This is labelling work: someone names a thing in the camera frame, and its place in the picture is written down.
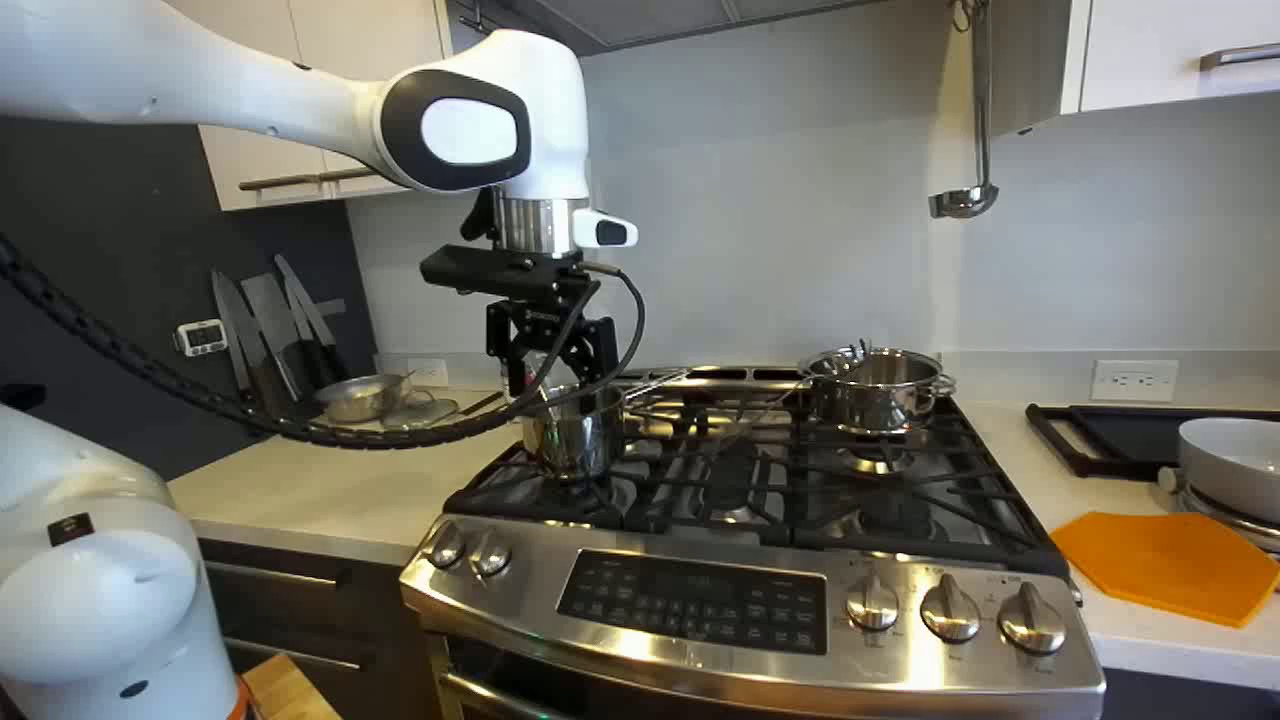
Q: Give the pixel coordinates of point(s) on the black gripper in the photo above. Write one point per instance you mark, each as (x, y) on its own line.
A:
(545, 326)

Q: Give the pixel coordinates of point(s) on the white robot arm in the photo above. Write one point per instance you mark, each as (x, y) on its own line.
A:
(201, 80)

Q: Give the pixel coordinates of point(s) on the small steel pot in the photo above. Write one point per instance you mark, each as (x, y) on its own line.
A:
(572, 440)

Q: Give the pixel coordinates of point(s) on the steel pot with lid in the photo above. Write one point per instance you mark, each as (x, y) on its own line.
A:
(874, 387)

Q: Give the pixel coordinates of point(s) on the steel stove knob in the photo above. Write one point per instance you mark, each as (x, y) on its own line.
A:
(489, 558)
(1033, 622)
(874, 604)
(444, 549)
(948, 609)

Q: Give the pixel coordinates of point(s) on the glass lid with round knob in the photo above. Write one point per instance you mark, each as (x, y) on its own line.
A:
(354, 400)

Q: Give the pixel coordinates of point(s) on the stainless steel gas range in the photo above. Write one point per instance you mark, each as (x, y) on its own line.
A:
(694, 600)

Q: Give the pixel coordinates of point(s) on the black cast iron grate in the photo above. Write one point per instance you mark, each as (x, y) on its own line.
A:
(801, 480)

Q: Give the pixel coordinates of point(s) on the steel kitchen knife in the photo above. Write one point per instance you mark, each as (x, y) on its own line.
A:
(277, 326)
(307, 301)
(234, 326)

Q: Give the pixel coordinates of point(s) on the dark lower cabinet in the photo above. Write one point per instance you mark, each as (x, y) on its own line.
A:
(323, 613)

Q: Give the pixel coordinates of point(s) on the small white timer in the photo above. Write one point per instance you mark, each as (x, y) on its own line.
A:
(201, 338)

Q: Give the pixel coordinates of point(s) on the wooden board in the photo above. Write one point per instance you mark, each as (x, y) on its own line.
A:
(287, 692)

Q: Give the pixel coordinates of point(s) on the hanging steel ladle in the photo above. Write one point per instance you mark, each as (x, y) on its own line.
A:
(966, 202)

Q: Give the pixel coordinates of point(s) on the black tray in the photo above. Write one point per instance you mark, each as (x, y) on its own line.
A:
(1105, 440)

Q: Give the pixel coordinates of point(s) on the orange cutting mat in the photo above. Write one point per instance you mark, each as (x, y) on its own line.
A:
(1174, 566)

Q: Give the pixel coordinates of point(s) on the white pan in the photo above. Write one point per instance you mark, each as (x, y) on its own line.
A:
(1233, 464)

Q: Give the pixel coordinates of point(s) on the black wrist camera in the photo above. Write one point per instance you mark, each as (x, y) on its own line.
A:
(504, 269)

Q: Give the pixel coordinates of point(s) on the white wall outlet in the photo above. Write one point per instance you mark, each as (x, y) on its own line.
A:
(1132, 376)

